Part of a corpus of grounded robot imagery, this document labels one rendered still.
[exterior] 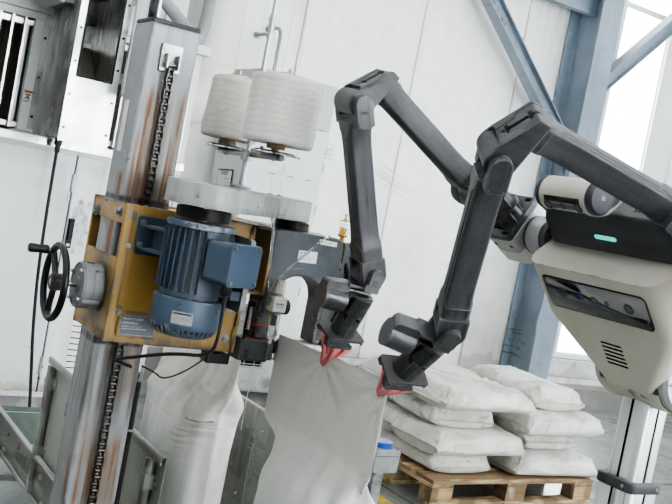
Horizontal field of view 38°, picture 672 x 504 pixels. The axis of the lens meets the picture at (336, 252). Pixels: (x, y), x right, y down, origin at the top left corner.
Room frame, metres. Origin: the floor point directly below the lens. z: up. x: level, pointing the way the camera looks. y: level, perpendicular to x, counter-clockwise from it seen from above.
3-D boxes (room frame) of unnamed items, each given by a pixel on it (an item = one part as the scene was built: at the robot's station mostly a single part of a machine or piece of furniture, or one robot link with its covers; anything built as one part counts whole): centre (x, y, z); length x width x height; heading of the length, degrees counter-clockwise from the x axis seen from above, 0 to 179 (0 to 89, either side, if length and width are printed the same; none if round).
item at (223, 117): (2.40, 0.32, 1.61); 0.15 x 0.14 x 0.17; 32
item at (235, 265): (2.04, 0.21, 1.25); 0.10 x 0.08 x 0.12; 147
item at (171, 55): (2.20, 0.45, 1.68); 0.05 x 0.03 x 0.06; 122
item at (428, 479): (5.48, -0.97, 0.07); 1.20 x 0.82 x 0.14; 124
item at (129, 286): (2.31, 0.40, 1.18); 0.34 x 0.25 x 0.31; 122
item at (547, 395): (5.67, -1.24, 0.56); 0.67 x 0.43 x 0.15; 32
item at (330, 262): (2.52, 0.13, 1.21); 0.30 x 0.25 x 0.30; 32
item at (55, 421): (2.76, 0.59, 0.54); 1.05 x 0.02 x 0.41; 32
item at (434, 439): (5.14, -0.84, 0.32); 0.66 x 0.43 x 0.15; 124
